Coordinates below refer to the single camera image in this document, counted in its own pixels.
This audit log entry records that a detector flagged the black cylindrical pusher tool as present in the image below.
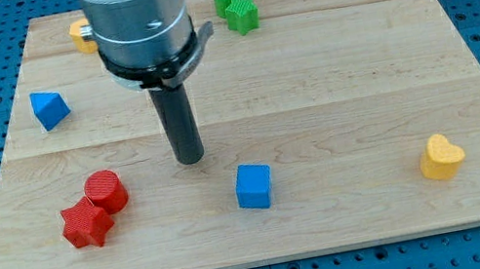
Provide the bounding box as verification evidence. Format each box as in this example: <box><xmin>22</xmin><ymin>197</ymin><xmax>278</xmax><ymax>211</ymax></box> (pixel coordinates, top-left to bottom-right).
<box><xmin>149</xmin><ymin>85</ymin><xmax>204</xmax><ymax>165</ymax></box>

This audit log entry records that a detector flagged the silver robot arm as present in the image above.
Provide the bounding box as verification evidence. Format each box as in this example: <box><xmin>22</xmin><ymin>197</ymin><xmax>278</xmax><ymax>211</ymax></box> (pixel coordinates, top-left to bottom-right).
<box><xmin>79</xmin><ymin>0</ymin><xmax>214</xmax><ymax>90</ymax></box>

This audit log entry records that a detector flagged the yellow heart block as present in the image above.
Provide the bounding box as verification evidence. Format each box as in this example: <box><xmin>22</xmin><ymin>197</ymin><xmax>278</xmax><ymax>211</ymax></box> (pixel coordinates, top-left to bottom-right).
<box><xmin>420</xmin><ymin>134</ymin><xmax>465</xmax><ymax>180</ymax></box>

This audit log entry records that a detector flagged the green star block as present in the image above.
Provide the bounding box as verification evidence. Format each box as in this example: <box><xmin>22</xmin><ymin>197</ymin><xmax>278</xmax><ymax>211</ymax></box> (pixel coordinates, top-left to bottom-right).
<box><xmin>225</xmin><ymin>0</ymin><xmax>260</xmax><ymax>35</ymax></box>

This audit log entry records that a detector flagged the wooden board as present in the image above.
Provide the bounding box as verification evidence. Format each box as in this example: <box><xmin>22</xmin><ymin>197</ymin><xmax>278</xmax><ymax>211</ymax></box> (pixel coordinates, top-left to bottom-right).
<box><xmin>0</xmin><ymin>0</ymin><xmax>480</xmax><ymax>269</ymax></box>

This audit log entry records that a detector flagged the blue triangular prism block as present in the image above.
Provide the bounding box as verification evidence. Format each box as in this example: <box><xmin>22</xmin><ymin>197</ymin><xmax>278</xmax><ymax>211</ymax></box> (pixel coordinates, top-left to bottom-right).
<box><xmin>29</xmin><ymin>92</ymin><xmax>70</xmax><ymax>132</ymax></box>

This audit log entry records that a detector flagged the blue cube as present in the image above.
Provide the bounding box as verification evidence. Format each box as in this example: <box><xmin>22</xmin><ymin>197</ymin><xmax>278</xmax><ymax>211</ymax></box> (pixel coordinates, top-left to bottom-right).
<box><xmin>235</xmin><ymin>164</ymin><xmax>272</xmax><ymax>209</ymax></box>

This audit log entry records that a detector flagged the red star block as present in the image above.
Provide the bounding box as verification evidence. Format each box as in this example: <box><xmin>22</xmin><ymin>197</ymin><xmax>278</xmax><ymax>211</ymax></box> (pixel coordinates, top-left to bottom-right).
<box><xmin>60</xmin><ymin>196</ymin><xmax>115</xmax><ymax>249</ymax></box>

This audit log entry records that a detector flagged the red cylinder block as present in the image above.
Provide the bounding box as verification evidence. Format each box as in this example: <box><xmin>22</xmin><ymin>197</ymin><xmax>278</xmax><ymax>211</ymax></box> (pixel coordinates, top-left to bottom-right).
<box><xmin>83</xmin><ymin>170</ymin><xmax>129</xmax><ymax>214</ymax></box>

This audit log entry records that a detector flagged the yellow block behind arm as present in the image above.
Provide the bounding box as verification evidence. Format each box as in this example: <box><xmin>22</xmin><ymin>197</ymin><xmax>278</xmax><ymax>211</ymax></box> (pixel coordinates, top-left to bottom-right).
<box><xmin>68</xmin><ymin>18</ymin><xmax>98</xmax><ymax>55</ymax></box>

